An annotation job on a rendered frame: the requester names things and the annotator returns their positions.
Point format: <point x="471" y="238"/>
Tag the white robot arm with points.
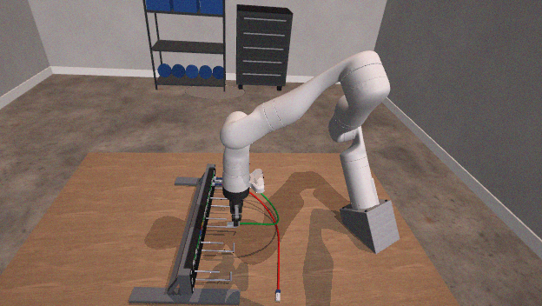
<point x="365" y="85"/>

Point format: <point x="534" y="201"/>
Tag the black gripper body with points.
<point x="235" y="197"/>

